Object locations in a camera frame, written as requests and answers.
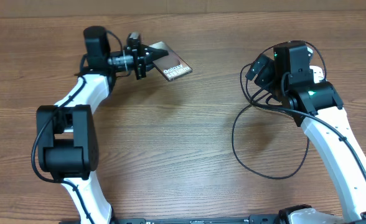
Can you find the white power strip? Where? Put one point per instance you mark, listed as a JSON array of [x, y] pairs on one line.
[[318, 75]]

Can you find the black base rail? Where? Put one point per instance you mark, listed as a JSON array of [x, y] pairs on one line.
[[252, 219]]

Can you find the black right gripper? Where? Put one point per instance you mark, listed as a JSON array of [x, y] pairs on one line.
[[262, 77]]

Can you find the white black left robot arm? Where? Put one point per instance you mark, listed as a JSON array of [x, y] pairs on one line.
[[65, 150]]

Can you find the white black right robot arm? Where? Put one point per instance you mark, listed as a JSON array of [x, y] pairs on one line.
[[304, 93]]

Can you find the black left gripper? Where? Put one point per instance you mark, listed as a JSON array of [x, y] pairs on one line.
[[142, 59]]

